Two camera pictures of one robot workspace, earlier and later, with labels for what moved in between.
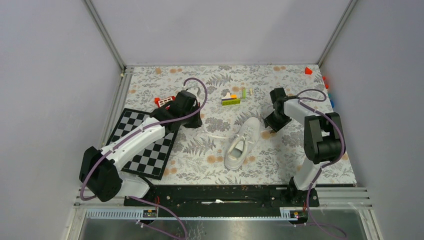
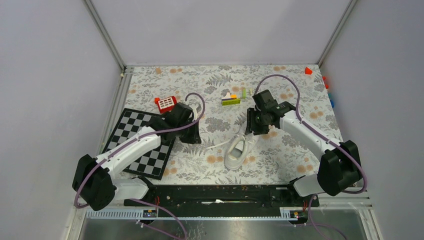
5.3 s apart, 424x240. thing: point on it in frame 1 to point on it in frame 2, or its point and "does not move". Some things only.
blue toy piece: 332,101 does not move
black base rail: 227,196 does not move
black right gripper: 269,121 to 251,126
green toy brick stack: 230,99 does not move
